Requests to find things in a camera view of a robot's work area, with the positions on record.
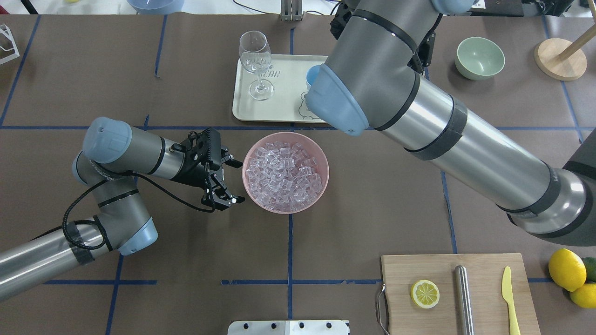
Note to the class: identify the lemon half slice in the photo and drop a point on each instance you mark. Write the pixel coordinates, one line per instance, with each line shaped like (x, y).
(425, 294)

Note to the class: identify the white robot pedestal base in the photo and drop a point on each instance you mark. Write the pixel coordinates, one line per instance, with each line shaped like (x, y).
(290, 327)

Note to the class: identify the green ceramic bowl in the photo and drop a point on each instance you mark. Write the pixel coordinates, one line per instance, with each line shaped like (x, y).
(478, 58)

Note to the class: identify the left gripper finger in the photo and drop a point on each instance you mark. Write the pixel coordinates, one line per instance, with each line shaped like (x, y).
(228, 159)
(217, 195)

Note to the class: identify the steel rod knife sharpener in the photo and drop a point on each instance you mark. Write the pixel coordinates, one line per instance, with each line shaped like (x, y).
(464, 300)

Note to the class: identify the wooden cutting board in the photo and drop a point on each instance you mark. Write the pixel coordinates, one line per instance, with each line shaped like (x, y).
(489, 309)

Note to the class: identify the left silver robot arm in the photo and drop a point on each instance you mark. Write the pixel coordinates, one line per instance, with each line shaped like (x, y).
(110, 214)

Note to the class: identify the yellow plastic knife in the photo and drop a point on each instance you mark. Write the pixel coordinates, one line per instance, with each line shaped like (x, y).
(507, 295)

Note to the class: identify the green lime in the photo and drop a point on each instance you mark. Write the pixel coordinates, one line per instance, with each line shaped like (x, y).
(590, 266)

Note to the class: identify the cream plastic tray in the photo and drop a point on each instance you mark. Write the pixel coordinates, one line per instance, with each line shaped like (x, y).
(288, 75)

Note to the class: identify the aluminium frame post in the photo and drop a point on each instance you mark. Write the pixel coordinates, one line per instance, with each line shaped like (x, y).
(291, 10)

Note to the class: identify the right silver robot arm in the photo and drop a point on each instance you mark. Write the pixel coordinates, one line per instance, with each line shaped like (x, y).
(371, 80)

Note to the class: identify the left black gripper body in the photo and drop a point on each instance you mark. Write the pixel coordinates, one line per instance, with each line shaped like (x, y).
(190, 170)

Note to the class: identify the white wire cup rack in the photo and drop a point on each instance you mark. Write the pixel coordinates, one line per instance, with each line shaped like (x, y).
(8, 45)

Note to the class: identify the pink bowl of ice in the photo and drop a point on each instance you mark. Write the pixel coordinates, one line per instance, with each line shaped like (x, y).
(285, 172)

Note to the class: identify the clear wine glass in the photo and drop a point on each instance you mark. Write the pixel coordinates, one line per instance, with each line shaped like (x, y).
(255, 58)

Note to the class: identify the wooden mug tree stand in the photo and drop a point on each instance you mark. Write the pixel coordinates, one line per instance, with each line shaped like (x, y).
(559, 58)

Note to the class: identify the yellow lemon lower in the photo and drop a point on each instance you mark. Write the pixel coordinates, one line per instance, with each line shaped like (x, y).
(584, 297)

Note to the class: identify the yellow lemon upper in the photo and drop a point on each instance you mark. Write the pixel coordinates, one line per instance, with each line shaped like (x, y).
(567, 270)

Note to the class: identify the yellow lemon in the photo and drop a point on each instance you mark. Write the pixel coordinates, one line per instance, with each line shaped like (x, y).
(584, 297)
(567, 270)

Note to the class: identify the light blue plastic cup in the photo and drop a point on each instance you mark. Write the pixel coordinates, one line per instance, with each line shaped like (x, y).
(311, 75)

